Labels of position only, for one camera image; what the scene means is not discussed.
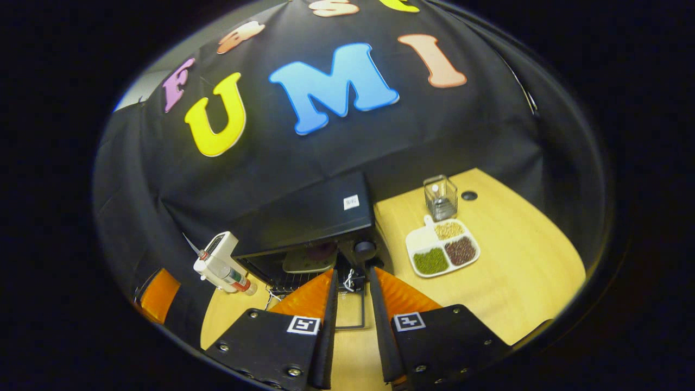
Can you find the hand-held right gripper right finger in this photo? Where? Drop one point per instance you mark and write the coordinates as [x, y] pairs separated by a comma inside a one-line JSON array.
[[383, 336]]

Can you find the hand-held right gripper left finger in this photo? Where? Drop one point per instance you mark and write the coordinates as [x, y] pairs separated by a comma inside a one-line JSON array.
[[324, 336]]

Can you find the clear glass cup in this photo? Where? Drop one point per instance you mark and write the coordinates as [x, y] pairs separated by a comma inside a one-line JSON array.
[[441, 198]]

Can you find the pile of green mung beans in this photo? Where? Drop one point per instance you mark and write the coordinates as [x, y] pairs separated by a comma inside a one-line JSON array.
[[430, 261]]

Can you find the white square plate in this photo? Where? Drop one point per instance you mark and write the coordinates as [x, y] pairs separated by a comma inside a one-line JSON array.
[[298, 263]]

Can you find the white divided dish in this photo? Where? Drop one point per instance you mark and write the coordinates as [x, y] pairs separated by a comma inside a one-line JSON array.
[[419, 239]]

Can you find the white toaster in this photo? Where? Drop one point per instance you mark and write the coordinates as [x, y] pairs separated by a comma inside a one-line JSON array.
[[214, 255]]

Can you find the black backdrop cloth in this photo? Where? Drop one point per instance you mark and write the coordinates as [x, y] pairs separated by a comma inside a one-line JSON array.
[[434, 125]]

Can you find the black electric oven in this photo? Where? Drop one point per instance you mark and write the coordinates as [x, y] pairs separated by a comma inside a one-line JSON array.
[[304, 217]]

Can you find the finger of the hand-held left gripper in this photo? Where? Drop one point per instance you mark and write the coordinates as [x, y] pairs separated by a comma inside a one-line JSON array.
[[157, 296]]

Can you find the pink ham slice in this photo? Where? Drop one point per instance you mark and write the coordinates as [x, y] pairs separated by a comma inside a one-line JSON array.
[[323, 251]]

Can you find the pile of dark red beans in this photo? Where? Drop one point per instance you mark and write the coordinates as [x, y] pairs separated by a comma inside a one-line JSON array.
[[461, 251]]

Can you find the pile of yellow soybeans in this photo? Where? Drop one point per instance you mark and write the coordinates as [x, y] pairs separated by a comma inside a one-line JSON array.
[[449, 229]]

